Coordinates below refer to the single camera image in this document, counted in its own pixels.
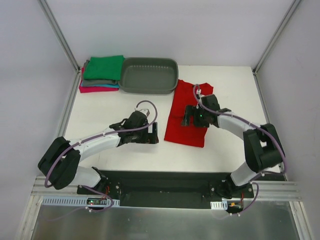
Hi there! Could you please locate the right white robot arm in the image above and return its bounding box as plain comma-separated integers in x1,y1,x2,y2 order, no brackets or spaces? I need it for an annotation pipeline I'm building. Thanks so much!
181,94,285,199

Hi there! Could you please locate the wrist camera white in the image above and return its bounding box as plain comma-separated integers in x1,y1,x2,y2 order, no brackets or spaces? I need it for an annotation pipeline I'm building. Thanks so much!
135,108,150,118
195,88,203,100

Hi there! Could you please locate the grey plastic bin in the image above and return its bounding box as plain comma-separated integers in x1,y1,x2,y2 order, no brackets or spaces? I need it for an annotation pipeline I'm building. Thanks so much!
119,57,179,95

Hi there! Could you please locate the right aluminium frame post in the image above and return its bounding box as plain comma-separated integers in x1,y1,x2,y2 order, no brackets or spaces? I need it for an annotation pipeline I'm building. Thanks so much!
252,0,303,76

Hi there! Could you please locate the red t shirt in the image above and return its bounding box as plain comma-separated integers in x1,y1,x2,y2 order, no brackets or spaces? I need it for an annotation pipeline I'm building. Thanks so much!
163,79,215,149

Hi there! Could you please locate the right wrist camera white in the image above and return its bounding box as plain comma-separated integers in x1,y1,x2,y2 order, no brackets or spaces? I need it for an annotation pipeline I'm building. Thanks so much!
195,88,203,100

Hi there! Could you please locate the teal folded t shirt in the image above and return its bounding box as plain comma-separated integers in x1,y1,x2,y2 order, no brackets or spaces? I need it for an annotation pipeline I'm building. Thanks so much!
100,84,120,89

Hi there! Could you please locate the green folded t shirt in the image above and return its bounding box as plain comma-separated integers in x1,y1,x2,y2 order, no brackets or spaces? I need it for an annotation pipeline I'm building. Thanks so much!
83,55,125,81

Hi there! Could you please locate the left white cable duct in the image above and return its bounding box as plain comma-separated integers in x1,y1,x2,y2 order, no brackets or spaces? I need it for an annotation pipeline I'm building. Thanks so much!
42,196,112,208

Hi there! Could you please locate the aluminium rail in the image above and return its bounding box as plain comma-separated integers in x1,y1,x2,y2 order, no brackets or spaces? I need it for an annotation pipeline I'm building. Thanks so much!
52,71,81,141
252,72,287,181

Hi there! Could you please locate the right aluminium rail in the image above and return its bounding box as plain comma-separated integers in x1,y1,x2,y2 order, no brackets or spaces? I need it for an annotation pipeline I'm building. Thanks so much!
252,72,287,181

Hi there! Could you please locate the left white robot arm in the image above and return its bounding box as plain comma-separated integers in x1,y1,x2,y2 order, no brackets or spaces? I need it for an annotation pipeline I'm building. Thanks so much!
38,109,159,195

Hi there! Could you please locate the left aluminium frame post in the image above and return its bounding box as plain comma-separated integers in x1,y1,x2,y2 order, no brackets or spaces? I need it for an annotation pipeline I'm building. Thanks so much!
37,0,81,72

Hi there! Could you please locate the right white cable duct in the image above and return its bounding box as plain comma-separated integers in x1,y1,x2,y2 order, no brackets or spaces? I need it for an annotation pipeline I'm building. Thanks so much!
210,200,228,211

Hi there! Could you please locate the grey folded t shirt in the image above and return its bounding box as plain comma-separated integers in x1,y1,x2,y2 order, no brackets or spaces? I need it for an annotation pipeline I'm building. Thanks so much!
82,60,118,87

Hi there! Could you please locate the pink folded t shirt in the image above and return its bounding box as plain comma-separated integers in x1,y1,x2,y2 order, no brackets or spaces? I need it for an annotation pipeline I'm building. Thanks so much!
78,67,120,94

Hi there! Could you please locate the aluminium frame post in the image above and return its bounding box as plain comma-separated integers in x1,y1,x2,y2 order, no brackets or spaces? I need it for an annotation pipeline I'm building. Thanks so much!
37,0,81,72
252,0,303,76

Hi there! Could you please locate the left aluminium rail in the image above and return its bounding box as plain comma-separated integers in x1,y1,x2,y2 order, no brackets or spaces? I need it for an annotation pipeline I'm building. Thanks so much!
52,71,81,141

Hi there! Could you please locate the white cable duct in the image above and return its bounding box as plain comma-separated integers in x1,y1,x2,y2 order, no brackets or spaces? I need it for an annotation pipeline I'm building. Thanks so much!
210,200,228,211
42,196,112,208

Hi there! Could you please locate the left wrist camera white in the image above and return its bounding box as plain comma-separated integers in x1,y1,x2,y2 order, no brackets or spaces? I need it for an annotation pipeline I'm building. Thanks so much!
135,108,150,118

